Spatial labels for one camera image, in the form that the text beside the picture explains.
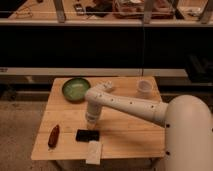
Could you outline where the black rectangular eraser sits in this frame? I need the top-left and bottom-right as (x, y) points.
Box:
(76, 129), (100, 142)

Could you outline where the beige rectangular sponge block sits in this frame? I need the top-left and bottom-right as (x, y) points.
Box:
(86, 141), (102, 165)

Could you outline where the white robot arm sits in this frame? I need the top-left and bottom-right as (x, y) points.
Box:
(85, 83), (213, 171)

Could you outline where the green ceramic bowl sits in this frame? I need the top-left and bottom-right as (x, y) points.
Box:
(62, 77), (91, 102)

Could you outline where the translucent plastic cup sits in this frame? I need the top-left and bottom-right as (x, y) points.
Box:
(137, 79), (153, 93)

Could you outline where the wooden table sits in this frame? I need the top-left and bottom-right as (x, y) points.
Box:
(31, 78), (164, 161)

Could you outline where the plastic tray with items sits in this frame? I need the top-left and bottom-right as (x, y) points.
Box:
(112, 0), (174, 19)

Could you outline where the black device on bench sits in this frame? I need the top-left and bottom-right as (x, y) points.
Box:
(73, 3), (85, 16)

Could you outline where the long wooden background bench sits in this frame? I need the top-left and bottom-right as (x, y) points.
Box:
(0, 0), (213, 27)

